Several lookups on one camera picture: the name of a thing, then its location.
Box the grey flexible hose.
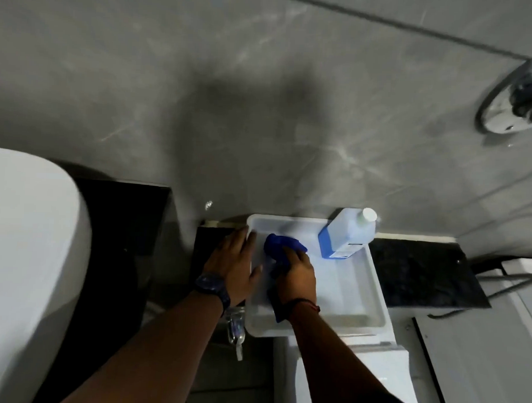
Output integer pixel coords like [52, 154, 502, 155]
[427, 268, 532, 322]

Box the black wristwatch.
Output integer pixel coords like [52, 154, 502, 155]
[191, 271, 233, 319]

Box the black stone ledge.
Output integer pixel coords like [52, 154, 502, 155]
[192, 225, 495, 312]

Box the white plastic tray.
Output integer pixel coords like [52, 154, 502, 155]
[243, 213, 395, 343]

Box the person's right hand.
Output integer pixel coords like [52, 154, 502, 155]
[269, 246, 320, 305]

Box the white cabinet panel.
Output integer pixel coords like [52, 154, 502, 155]
[409, 256, 532, 403]

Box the black stone counter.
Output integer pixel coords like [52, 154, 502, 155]
[69, 175, 172, 303]

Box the person's right forearm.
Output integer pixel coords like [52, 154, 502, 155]
[284, 300, 426, 403]

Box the person's left hand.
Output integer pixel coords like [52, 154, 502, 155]
[201, 225, 266, 308]

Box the white ceramic basin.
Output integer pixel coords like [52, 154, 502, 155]
[0, 146, 97, 403]

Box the chrome wall fixture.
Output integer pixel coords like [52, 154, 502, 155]
[474, 41, 532, 136]

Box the blue cleaning cloth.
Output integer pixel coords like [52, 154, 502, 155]
[261, 233, 309, 325]

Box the person's left forearm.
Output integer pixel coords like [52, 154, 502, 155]
[59, 286, 227, 403]

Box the red thread bracelet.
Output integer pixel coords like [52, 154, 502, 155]
[287, 297, 322, 322]

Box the blue liquid bottle white cap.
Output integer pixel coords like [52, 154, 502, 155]
[317, 205, 379, 261]

